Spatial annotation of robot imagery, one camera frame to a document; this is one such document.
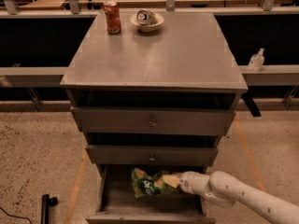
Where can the clear hand sanitizer bottle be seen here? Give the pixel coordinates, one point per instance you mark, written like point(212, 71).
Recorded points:
point(256, 61)

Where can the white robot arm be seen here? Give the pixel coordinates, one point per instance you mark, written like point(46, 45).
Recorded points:
point(224, 190)

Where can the white ceramic bowl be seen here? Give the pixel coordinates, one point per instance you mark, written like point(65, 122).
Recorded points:
point(148, 28)

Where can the grey top drawer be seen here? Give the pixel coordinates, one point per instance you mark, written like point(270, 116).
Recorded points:
point(156, 121)

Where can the green rice chip bag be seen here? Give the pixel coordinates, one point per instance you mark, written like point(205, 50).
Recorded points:
point(146, 185)

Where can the red soda can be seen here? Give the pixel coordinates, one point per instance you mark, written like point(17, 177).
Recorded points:
point(112, 12)

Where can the crushed silver can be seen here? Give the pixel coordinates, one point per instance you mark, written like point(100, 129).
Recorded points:
point(145, 17)

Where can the grey middle drawer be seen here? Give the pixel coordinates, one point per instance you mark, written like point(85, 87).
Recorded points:
point(173, 156)

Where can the grey metal railing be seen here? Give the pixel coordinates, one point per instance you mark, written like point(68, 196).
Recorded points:
point(37, 48)

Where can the grey wooden drawer cabinet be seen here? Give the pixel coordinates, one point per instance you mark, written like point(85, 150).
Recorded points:
point(185, 65)

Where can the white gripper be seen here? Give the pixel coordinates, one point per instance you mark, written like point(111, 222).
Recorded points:
point(188, 182)

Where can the black floor device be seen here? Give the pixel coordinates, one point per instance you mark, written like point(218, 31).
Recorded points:
point(47, 203)

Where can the grey open bottom drawer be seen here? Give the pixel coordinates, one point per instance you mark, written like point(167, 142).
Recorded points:
point(118, 204)

